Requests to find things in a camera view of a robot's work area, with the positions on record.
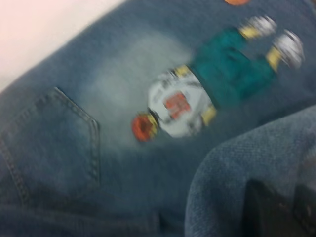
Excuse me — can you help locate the blue denim pants basketball print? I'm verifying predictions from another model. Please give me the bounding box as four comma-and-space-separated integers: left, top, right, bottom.
0, 0, 316, 237

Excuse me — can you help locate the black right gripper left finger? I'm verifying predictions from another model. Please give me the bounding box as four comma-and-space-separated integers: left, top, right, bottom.
243, 180, 301, 237

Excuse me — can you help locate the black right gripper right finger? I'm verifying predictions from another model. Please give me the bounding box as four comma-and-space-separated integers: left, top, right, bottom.
293, 184, 316, 233

